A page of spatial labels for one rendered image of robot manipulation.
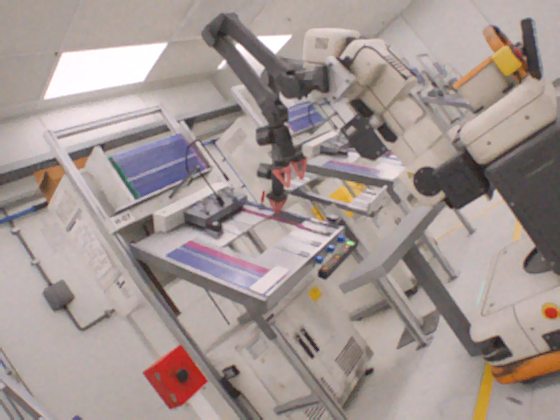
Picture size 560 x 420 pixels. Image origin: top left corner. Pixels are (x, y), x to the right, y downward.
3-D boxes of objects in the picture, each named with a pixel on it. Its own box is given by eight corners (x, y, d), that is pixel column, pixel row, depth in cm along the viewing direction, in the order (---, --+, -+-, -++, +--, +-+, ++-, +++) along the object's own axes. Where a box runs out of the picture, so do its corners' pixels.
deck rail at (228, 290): (267, 311, 160) (268, 298, 157) (264, 314, 158) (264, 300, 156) (134, 254, 193) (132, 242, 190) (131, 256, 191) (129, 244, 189)
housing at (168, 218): (229, 208, 243) (229, 184, 237) (167, 244, 205) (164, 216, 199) (218, 205, 247) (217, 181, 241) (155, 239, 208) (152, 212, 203)
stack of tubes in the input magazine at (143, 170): (208, 168, 239) (181, 130, 241) (138, 199, 199) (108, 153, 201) (197, 181, 247) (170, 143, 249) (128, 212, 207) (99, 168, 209)
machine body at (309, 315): (381, 362, 226) (313, 270, 230) (322, 461, 171) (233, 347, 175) (302, 389, 266) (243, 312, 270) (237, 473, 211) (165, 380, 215)
